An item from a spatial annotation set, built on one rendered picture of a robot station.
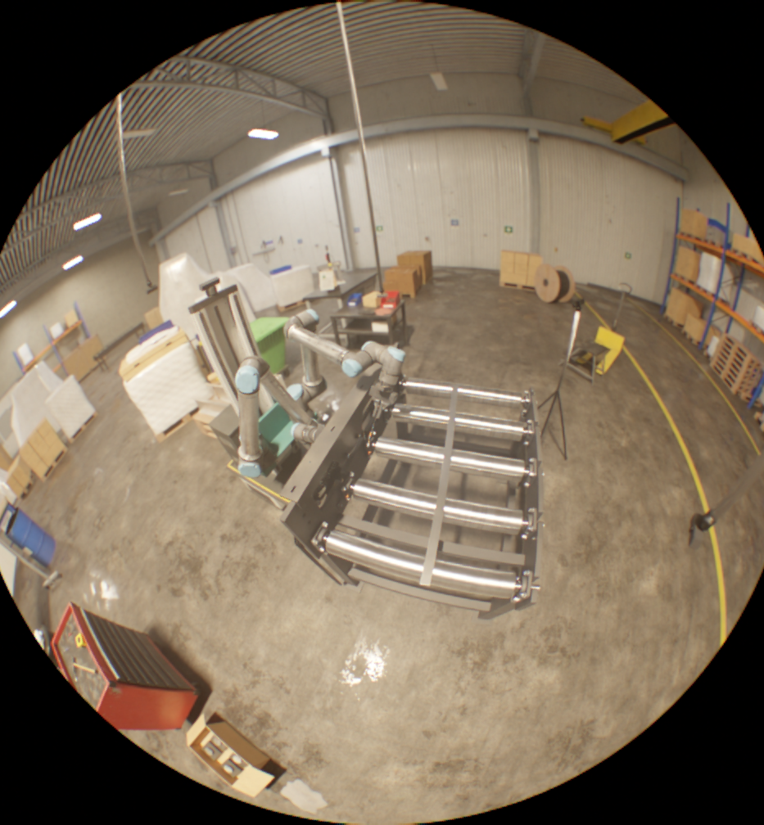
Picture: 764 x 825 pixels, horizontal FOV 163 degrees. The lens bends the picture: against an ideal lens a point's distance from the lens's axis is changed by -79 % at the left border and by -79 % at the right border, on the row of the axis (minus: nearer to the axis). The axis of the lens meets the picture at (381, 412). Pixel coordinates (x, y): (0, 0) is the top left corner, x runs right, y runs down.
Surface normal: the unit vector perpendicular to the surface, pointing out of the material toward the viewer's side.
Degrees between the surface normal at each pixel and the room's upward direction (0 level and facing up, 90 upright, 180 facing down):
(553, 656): 0
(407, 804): 0
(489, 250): 90
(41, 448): 90
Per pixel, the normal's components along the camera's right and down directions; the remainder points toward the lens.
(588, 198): -0.35, 0.64
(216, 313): 0.89, 0.21
